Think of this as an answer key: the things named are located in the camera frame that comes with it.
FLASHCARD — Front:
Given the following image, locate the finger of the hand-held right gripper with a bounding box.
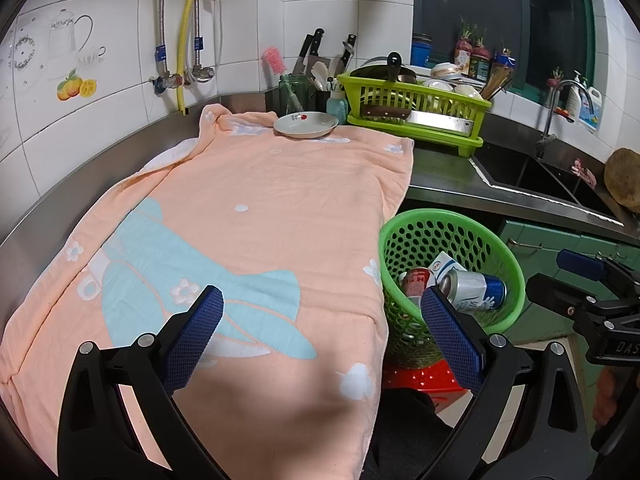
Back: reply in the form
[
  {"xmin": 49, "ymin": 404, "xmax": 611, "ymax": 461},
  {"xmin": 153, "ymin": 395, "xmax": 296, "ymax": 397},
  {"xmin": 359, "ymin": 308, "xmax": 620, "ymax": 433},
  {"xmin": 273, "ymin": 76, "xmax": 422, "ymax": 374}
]
[
  {"xmin": 556, "ymin": 248, "xmax": 640, "ymax": 297},
  {"xmin": 526, "ymin": 272, "xmax": 602, "ymax": 320}
]

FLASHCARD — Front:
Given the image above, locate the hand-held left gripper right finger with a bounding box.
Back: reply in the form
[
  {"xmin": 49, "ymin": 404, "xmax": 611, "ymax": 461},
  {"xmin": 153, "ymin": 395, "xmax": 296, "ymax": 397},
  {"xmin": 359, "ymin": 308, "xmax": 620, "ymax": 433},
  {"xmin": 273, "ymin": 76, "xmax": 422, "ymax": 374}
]
[{"xmin": 420, "ymin": 286, "xmax": 588, "ymax": 480}]

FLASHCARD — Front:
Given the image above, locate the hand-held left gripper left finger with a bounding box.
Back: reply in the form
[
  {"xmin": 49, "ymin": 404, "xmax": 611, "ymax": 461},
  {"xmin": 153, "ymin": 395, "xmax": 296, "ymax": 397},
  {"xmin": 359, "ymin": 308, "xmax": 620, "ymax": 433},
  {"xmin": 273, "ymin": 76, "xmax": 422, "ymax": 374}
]
[{"xmin": 57, "ymin": 285, "xmax": 225, "ymax": 480}]

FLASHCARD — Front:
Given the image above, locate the blue white drink can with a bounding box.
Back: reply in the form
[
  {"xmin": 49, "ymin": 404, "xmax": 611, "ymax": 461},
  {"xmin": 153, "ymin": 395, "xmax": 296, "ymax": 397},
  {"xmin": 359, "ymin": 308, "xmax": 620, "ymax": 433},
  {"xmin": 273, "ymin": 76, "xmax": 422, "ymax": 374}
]
[{"xmin": 437, "ymin": 268, "xmax": 507, "ymax": 315}]

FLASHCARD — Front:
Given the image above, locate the red soda can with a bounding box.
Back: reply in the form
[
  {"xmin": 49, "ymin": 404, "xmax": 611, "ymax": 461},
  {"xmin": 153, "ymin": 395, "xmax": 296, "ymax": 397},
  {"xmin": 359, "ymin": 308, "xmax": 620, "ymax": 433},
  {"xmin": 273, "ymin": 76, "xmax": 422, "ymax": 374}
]
[{"xmin": 398, "ymin": 266, "xmax": 436, "ymax": 311}]

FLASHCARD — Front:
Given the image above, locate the white milk carton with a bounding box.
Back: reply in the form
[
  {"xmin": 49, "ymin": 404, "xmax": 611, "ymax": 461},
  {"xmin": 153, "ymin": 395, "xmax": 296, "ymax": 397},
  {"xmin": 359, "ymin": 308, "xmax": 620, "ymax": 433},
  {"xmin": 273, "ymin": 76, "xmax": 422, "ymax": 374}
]
[{"xmin": 427, "ymin": 251, "xmax": 468, "ymax": 286}]

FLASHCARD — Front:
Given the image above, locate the green mesh wastebasket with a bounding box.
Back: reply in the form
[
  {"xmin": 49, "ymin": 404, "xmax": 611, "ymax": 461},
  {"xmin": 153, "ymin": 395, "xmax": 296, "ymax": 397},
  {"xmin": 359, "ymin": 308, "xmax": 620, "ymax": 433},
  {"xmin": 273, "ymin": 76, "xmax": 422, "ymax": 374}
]
[{"xmin": 377, "ymin": 208, "xmax": 526, "ymax": 368}]

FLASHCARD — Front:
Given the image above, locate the person's right hand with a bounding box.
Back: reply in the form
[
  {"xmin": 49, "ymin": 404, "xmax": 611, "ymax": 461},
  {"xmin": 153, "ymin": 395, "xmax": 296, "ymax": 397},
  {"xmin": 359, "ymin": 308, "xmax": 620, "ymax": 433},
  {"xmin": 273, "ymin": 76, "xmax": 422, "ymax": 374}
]
[{"xmin": 594, "ymin": 366, "xmax": 623, "ymax": 428}]

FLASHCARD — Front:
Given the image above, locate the green cabinet door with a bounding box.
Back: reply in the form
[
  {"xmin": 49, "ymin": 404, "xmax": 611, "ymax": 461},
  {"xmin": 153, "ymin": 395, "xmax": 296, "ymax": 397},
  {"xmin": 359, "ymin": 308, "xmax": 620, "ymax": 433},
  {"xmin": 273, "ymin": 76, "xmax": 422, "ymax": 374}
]
[{"xmin": 497, "ymin": 220, "xmax": 640, "ymax": 361}]

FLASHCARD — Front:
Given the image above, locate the red plastic stool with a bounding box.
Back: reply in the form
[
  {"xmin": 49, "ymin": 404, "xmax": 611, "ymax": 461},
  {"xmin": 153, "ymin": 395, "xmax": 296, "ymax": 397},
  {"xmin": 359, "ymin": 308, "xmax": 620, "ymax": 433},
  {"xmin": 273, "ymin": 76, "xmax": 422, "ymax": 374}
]
[{"xmin": 382, "ymin": 360, "xmax": 473, "ymax": 413}]

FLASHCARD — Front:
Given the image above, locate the pink scrubber cloth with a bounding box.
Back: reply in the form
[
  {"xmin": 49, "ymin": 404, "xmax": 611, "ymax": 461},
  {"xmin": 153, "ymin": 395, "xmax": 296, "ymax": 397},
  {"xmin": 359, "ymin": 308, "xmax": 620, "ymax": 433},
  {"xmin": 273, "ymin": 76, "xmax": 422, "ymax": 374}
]
[{"xmin": 572, "ymin": 157, "xmax": 599, "ymax": 189}]

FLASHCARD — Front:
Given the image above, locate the steel sink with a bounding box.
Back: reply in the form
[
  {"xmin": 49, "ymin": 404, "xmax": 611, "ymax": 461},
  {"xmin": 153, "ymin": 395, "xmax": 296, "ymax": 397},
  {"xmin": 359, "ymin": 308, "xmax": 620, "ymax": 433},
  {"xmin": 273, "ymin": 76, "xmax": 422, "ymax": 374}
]
[{"xmin": 470, "ymin": 142, "xmax": 622, "ymax": 222}]

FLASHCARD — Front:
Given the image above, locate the brown round scrub pad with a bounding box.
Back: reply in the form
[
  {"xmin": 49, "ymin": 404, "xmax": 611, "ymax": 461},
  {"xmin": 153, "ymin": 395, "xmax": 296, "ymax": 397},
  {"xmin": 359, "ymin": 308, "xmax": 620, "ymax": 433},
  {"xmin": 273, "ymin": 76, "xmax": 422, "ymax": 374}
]
[{"xmin": 603, "ymin": 147, "xmax": 640, "ymax": 207}]

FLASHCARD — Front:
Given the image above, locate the person's dark trouser leg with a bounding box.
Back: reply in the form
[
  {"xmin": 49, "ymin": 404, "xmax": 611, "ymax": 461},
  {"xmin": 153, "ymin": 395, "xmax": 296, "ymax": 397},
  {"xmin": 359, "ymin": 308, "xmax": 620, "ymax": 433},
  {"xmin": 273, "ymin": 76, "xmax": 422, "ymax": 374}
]
[{"xmin": 362, "ymin": 390, "xmax": 463, "ymax": 480}]

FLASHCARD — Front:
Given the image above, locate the steel faucet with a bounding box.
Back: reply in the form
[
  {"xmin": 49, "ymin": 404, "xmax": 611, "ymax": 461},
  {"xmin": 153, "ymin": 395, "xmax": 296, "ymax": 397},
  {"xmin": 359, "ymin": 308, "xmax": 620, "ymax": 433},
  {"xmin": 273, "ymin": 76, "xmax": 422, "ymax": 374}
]
[{"xmin": 536, "ymin": 79, "xmax": 596, "ymax": 161}]

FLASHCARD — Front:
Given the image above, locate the white detergent bottle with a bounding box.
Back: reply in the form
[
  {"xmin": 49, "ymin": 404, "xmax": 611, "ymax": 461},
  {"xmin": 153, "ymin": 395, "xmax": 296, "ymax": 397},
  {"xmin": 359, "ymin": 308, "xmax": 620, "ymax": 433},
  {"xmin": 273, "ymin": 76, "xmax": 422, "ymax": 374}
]
[{"xmin": 580, "ymin": 86, "xmax": 602, "ymax": 133}]

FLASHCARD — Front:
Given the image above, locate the white pump soap bottle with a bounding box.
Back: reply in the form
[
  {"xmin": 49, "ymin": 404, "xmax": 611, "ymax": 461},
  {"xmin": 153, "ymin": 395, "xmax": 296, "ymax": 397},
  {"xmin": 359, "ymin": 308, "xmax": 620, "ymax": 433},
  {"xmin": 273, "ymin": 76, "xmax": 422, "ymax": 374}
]
[{"xmin": 567, "ymin": 70, "xmax": 584, "ymax": 119}]

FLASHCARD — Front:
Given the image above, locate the peach printed towel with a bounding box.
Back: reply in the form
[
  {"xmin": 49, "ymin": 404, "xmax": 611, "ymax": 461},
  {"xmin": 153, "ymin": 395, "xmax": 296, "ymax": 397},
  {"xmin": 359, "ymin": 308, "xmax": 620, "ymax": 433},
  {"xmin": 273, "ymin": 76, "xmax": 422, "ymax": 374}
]
[{"xmin": 0, "ymin": 103, "xmax": 415, "ymax": 480}]

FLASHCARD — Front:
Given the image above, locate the green dish rack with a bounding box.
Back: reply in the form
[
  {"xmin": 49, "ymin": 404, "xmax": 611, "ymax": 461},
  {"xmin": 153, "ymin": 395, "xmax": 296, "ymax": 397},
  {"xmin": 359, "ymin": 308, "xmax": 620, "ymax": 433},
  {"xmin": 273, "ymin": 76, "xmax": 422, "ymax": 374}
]
[{"xmin": 336, "ymin": 71, "xmax": 493, "ymax": 148}]

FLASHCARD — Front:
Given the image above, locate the bundle of chopsticks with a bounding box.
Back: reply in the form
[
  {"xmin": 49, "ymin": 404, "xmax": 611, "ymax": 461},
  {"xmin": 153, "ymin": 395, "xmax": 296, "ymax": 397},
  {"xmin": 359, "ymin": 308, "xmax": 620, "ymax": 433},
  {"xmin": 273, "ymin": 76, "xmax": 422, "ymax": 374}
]
[{"xmin": 480, "ymin": 66, "xmax": 513, "ymax": 101}]

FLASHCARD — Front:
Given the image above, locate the blue lid jar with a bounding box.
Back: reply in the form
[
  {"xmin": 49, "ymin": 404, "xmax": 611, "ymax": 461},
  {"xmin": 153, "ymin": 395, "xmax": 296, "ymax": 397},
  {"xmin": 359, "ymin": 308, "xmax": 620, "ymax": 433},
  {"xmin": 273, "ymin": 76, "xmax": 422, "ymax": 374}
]
[{"xmin": 492, "ymin": 50, "xmax": 516, "ymax": 78}]

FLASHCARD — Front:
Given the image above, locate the dark sauce jar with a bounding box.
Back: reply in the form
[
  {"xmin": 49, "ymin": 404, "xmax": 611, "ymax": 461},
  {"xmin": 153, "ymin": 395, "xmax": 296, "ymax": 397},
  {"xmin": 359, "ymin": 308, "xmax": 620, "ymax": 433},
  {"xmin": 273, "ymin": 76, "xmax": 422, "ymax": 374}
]
[{"xmin": 470, "ymin": 30, "xmax": 493, "ymax": 81}]

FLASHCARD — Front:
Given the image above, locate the patterned bowl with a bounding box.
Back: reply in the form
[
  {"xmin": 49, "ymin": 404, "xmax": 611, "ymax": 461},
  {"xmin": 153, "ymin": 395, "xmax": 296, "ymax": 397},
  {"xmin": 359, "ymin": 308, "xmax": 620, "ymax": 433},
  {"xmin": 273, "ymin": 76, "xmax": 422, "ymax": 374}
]
[{"xmin": 431, "ymin": 62, "xmax": 463, "ymax": 83}]

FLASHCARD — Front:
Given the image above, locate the red label jar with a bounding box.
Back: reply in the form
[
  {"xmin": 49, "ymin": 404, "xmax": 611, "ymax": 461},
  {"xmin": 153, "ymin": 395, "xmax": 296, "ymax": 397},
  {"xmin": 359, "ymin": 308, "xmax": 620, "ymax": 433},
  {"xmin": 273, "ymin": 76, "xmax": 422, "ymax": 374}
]
[{"xmin": 454, "ymin": 17, "xmax": 474, "ymax": 66}]

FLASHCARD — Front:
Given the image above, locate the white plate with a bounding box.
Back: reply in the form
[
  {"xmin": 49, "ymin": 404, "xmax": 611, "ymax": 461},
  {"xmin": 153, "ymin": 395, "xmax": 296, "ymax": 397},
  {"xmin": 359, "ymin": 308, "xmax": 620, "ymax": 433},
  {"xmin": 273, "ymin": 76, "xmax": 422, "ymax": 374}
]
[{"xmin": 273, "ymin": 111, "xmax": 338, "ymax": 140}]

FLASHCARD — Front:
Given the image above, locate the teal bottle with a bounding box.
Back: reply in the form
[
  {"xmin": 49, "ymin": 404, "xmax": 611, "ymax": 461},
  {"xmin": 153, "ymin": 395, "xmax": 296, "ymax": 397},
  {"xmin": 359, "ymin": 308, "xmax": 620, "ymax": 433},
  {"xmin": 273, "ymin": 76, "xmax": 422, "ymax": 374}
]
[{"xmin": 326, "ymin": 91, "xmax": 349, "ymax": 126}]

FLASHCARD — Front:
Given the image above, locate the blue lidded container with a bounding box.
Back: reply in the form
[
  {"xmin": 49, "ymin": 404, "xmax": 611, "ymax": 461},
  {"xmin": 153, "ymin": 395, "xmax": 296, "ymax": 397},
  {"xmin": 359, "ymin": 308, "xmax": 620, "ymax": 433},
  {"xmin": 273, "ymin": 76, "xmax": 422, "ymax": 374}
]
[{"xmin": 411, "ymin": 33, "xmax": 433, "ymax": 68}]

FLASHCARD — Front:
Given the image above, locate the dark window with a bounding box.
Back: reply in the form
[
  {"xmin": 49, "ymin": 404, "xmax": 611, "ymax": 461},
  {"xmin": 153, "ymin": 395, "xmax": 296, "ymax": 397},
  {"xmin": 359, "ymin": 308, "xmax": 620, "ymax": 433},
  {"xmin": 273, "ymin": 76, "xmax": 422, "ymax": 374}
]
[{"xmin": 412, "ymin": 0, "xmax": 601, "ymax": 101}]

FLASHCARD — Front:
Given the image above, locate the black knife holder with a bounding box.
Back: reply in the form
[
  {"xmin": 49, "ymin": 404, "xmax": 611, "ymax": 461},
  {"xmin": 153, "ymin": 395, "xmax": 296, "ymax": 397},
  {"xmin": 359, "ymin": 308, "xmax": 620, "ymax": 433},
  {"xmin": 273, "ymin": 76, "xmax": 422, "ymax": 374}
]
[{"xmin": 306, "ymin": 72, "xmax": 346, "ymax": 111}]

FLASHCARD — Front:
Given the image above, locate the pink bottle brush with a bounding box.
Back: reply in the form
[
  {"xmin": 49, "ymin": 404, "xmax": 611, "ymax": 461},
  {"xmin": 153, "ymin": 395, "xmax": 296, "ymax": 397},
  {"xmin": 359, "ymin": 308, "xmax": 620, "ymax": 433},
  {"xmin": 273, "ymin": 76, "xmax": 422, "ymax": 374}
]
[{"xmin": 263, "ymin": 46, "xmax": 303, "ymax": 113}]

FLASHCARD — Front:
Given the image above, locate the wooden handle cleaver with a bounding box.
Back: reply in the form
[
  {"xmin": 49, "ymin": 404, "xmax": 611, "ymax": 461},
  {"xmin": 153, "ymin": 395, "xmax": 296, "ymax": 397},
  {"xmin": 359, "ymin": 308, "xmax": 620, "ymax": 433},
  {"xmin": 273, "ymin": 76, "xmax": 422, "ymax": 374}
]
[{"xmin": 361, "ymin": 104, "xmax": 476, "ymax": 137}]

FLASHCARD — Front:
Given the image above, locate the black handle metal pan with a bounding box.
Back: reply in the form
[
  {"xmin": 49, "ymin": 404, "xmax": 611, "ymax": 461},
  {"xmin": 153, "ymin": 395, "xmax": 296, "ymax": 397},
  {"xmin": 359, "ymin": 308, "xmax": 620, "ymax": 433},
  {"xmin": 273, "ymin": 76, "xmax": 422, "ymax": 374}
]
[{"xmin": 356, "ymin": 51, "xmax": 418, "ymax": 85}]

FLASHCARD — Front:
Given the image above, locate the yellow gas hose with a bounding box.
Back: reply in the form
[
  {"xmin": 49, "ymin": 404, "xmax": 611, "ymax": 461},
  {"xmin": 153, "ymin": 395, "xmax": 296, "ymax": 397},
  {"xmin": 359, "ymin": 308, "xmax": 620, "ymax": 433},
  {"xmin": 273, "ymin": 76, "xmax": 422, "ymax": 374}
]
[{"xmin": 177, "ymin": 0, "xmax": 207, "ymax": 116}]

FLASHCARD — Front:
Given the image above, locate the black handle kitchen knife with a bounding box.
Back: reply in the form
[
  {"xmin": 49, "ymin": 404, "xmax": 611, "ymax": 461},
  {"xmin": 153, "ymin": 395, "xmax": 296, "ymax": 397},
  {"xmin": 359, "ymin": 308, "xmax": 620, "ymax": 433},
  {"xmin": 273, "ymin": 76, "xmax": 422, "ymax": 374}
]
[
  {"xmin": 339, "ymin": 34, "xmax": 357, "ymax": 75},
  {"xmin": 291, "ymin": 35, "xmax": 315, "ymax": 75},
  {"xmin": 307, "ymin": 28, "xmax": 326, "ymax": 73}
]

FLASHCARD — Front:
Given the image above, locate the braided metal hose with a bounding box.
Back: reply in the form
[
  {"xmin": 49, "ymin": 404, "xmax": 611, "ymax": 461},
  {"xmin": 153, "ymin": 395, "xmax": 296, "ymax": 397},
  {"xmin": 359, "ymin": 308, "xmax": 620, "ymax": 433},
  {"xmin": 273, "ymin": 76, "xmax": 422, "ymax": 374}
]
[
  {"xmin": 158, "ymin": 0, "xmax": 169, "ymax": 78},
  {"xmin": 191, "ymin": 0, "xmax": 224, "ymax": 81}
]

